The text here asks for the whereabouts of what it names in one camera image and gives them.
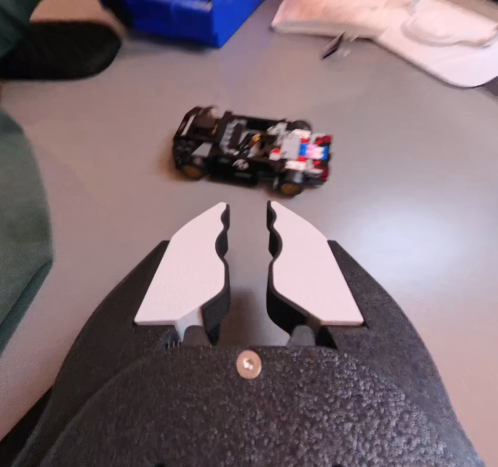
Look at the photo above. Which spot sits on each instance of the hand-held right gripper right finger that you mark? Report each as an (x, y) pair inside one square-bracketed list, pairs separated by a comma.
[(311, 276)]

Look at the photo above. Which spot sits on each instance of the blue plastic bin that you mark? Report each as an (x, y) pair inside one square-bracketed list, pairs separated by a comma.
[(194, 0)]

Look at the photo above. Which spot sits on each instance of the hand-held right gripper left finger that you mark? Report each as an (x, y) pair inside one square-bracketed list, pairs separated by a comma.
[(183, 272)]

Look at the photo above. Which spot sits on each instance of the white booklet stand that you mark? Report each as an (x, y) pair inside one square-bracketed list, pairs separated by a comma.
[(451, 39)]

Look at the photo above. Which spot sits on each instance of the black textured pad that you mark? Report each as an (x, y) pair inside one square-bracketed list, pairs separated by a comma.
[(58, 50)]

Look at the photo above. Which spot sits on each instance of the black lego car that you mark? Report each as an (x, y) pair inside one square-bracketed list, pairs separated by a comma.
[(249, 152)]

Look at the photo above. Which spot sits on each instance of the person's left forearm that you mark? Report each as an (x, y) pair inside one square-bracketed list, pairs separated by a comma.
[(23, 4)]

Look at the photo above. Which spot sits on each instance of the white printed paper bag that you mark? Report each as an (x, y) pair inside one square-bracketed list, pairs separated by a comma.
[(331, 12)]

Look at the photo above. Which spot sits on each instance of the clear lego windshield piece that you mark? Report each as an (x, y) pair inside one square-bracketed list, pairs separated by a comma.
[(336, 45)]

